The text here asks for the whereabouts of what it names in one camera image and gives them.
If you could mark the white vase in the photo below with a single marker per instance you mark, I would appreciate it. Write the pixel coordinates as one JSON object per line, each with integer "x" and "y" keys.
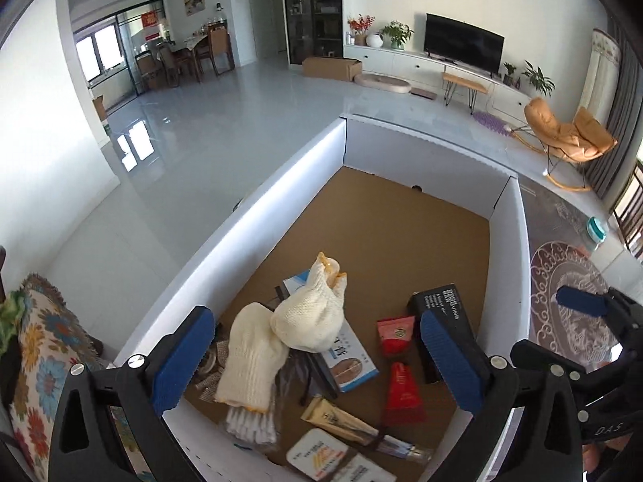
{"x": 374, "y": 40}

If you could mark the covered floor air conditioner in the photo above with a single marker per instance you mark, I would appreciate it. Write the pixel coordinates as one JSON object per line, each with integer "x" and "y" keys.
{"x": 600, "y": 75}

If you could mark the red flower arrangement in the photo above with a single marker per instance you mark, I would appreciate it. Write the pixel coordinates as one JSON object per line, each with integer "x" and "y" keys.
{"x": 359, "y": 25}

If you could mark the brown cardboard box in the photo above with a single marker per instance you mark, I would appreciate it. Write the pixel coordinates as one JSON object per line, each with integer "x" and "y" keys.
{"x": 331, "y": 68}

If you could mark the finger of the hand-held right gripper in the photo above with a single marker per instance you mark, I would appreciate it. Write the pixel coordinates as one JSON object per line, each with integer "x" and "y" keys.
{"x": 580, "y": 301}
{"x": 537, "y": 356}

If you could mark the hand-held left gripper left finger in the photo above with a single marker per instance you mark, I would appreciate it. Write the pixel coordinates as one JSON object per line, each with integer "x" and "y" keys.
{"x": 183, "y": 356}

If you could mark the orange rocking chair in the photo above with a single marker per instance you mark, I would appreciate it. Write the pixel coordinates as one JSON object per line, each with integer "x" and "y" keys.
{"x": 562, "y": 135}

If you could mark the wooden slatted chair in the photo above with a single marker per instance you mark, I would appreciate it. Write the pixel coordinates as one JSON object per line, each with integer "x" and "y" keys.
{"x": 630, "y": 211}

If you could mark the wooden bench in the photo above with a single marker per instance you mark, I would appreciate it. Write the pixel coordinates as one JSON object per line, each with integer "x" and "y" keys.
{"x": 464, "y": 81}

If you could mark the metallic cosmetic tube clear cap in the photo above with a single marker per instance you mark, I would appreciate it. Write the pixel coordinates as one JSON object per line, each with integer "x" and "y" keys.
{"x": 336, "y": 417}

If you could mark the red twisted packet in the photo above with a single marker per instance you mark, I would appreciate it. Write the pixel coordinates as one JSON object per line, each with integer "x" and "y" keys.
{"x": 404, "y": 394}

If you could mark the blue and white box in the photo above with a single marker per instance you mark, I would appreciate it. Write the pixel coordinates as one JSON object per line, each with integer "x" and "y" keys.
{"x": 351, "y": 361}

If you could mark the white sunscreen bottle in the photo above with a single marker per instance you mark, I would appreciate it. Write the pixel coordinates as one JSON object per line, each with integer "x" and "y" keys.
{"x": 321, "y": 457}

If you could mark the dark glass display cabinet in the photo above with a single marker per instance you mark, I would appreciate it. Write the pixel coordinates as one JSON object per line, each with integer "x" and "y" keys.
{"x": 311, "y": 10}

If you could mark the white cardboard box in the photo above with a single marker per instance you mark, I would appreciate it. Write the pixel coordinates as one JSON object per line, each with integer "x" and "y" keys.
{"x": 402, "y": 221}

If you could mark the rhinestone bow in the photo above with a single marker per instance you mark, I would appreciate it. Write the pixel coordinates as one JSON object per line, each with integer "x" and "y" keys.
{"x": 211, "y": 376}

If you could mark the television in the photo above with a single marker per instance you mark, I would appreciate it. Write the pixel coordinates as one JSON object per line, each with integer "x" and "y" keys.
{"x": 462, "y": 42}

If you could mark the large potted plant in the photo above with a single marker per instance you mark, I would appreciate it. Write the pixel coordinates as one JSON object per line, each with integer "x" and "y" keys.
{"x": 538, "y": 78}

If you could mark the small potted plant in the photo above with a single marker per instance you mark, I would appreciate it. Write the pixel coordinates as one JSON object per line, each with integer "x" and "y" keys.
{"x": 509, "y": 73}

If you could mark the cotton swab packet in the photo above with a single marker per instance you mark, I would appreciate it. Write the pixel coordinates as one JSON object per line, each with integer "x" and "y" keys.
{"x": 251, "y": 424}

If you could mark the leafy potted plant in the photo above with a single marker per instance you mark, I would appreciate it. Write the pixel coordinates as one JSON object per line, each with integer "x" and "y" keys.
{"x": 398, "y": 34}

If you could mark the white television cabinet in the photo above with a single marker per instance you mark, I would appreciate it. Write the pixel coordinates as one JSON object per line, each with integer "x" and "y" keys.
{"x": 397, "y": 63}

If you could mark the floral patterned cushion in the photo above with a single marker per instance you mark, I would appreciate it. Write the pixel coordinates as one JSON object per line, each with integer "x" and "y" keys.
{"x": 45, "y": 361}

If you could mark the grey curtain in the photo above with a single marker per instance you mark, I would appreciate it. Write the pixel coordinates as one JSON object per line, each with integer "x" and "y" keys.
{"x": 625, "y": 110}

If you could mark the cream knitted glove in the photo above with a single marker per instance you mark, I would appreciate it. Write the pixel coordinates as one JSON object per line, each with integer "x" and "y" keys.
{"x": 311, "y": 316}
{"x": 251, "y": 356}

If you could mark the black box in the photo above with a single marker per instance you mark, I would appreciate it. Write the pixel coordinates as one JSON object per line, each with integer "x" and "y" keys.
{"x": 452, "y": 301}

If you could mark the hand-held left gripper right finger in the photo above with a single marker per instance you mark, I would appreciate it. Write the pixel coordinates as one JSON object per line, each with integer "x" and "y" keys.
{"x": 452, "y": 356}

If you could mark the beige round pet bed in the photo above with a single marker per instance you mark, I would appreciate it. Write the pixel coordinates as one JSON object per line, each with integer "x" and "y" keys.
{"x": 382, "y": 83}

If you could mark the clear safety glasses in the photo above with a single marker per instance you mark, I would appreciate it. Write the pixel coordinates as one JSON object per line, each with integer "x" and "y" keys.
{"x": 314, "y": 376}

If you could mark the wooden dining table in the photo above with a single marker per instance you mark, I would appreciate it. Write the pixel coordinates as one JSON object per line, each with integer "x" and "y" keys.
{"x": 191, "y": 47}

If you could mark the purple floor mat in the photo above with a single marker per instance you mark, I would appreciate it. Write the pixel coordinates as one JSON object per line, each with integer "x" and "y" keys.
{"x": 491, "y": 123}

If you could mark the teal round container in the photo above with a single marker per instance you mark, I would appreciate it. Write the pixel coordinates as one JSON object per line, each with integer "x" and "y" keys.
{"x": 597, "y": 231}

